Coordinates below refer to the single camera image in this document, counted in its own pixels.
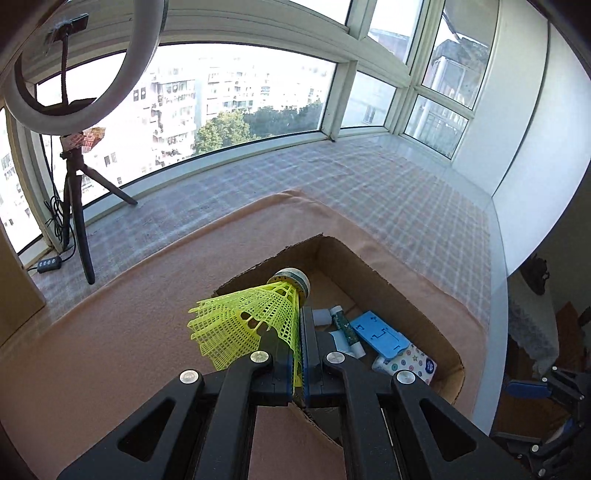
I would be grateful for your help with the white patterned tissue pack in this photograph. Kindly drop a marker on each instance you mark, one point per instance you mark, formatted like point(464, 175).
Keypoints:
point(410, 359)

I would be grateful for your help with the white ring light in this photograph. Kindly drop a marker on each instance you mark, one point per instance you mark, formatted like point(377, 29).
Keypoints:
point(69, 117)

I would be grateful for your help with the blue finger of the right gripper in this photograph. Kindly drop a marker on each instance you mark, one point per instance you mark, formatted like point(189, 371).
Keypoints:
point(527, 389)

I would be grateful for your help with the small white plastic cap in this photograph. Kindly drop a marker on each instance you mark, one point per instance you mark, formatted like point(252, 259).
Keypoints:
point(321, 317)

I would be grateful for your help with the checkered grey white cloth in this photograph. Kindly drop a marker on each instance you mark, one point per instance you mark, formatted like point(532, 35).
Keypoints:
point(417, 215)

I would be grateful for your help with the yellow plastic shuttlecock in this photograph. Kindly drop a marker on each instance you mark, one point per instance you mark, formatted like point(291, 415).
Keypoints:
point(232, 325)

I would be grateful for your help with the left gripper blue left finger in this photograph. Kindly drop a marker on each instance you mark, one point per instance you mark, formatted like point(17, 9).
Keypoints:
point(198, 426)

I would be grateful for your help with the blue plastic phone stand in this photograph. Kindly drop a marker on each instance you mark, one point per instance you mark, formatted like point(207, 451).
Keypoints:
point(383, 338)

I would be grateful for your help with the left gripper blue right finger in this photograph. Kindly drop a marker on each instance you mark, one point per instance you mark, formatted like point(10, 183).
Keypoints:
point(395, 427)

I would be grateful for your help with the large light wooden board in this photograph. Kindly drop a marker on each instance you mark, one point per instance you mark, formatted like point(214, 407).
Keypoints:
point(20, 299)

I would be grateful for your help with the dark furniture beside window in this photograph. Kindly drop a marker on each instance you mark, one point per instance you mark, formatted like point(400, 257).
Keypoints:
point(549, 337)

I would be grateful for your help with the open cardboard box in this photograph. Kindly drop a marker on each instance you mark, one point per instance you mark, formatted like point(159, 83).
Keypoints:
point(361, 279)

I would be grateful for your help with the green white lip balm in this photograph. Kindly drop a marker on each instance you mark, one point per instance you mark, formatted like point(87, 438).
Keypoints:
point(343, 325)

